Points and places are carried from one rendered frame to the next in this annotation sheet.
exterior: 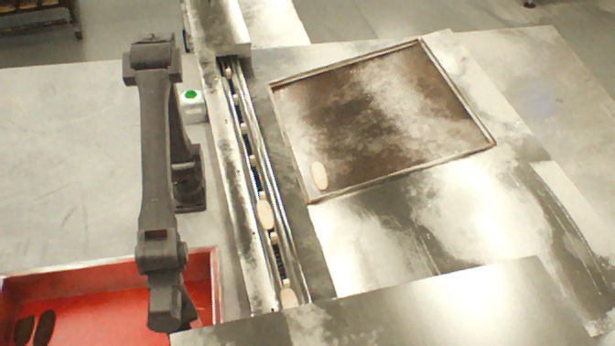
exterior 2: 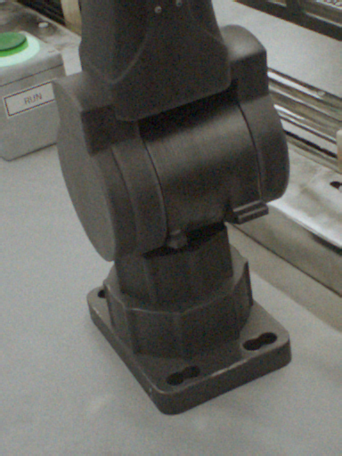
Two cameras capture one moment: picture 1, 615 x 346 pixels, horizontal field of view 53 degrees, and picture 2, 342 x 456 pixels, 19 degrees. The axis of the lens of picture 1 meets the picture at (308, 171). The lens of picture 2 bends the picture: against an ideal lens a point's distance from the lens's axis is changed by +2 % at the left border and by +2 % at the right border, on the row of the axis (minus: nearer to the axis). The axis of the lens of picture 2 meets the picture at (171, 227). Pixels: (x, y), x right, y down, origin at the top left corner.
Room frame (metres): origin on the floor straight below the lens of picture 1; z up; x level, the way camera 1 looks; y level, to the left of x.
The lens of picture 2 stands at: (0.62, 0.43, 1.21)
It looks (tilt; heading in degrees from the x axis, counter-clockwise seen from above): 32 degrees down; 346
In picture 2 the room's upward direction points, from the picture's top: 9 degrees counter-clockwise
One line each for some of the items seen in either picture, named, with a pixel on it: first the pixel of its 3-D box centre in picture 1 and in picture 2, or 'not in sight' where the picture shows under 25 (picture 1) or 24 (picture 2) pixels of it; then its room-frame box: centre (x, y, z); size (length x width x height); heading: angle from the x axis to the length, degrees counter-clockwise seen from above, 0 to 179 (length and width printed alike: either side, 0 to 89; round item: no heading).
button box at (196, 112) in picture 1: (194, 111); (23, 111); (1.45, 0.34, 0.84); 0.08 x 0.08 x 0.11; 14
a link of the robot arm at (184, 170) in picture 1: (185, 169); (183, 181); (1.09, 0.31, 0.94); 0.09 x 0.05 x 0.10; 7
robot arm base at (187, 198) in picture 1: (188, 185); (176, 280); (1.11, 0.31, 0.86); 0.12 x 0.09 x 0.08; 8
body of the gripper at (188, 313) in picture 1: (171, 296); not in sight; (0.67, 0.26, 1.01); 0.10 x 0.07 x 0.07; 29
